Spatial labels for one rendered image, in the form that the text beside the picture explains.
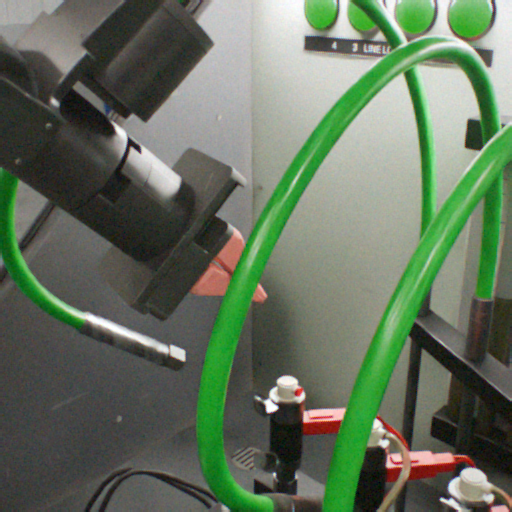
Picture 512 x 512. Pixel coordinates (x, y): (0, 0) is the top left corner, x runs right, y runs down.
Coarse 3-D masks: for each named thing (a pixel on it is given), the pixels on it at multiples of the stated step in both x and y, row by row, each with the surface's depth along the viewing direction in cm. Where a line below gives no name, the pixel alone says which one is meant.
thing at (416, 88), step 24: (360, 0) 53; (384, 24) 55; (408, 72) 57; (432, 144) 60; (432, 168) 61; (0, 192) 47; (432, 192) 62; (0, 216) 48; (432, 216) 63; (0, 240) 49; (24, 264) 50; (24, 288) 50; (48, 312) 52; (72, 312) 53
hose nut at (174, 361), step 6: (174, 348) 58; (174, 354) 57; (180, 354) 58; (168, 360) 57; (174, 360) 57; (180, 360) 58; (162, 366) 58; (168, 366) 57; (174, 366) 58; (180, 366) 58
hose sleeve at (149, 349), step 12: (84, 324) 53; (96, 324) 54; (108, 324) 54; (96, 336) 54; (108, 336) 54; (120, 336) 55; (132, 336) 55; (144, 336) 56; (120, 348) 55; (132, 348) 55; (144, 348) 56; (156, 348) 57; (168, 348) 57; (156, 360) 57
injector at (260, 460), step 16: (272, 400) 54; (304, 400) 54; (272, 416) 54; (288, 416) 54; (272, 432) 55; (288, 432) 54; (272, 448) 56; (288, 448) 55; (256, 464) 54; (272, 464) 54; (288, 464) 56; (288, 480) 57
